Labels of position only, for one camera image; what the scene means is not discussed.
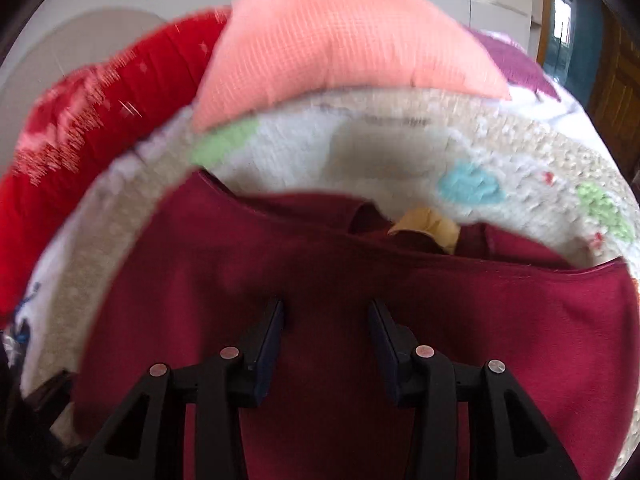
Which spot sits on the wooden door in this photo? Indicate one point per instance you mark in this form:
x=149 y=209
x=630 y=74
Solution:
x=617 y=90

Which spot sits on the teal door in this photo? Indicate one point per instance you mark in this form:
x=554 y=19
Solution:
x=572 y=45

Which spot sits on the purple cloth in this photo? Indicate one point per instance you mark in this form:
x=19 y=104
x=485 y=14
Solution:
x=515 y=67

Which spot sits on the red floral quilt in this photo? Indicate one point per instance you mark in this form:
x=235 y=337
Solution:
x=100 y=110

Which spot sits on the white fleece blanket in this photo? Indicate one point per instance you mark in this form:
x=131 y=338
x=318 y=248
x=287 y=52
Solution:
x=47 y=265

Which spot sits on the grey round headboard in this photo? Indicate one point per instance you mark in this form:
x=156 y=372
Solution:
x=75 y=40

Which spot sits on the dark red garment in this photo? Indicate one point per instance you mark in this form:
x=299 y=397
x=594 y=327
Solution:
x=325 y=270

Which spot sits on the heart-print patchwork quilt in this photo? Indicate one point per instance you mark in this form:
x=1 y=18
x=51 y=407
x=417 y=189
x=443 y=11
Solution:
x=390 y=150

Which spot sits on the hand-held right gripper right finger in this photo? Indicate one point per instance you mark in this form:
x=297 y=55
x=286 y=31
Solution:
x=385 y=355

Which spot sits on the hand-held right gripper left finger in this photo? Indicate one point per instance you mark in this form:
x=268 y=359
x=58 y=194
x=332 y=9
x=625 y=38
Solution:
x=267 y=355

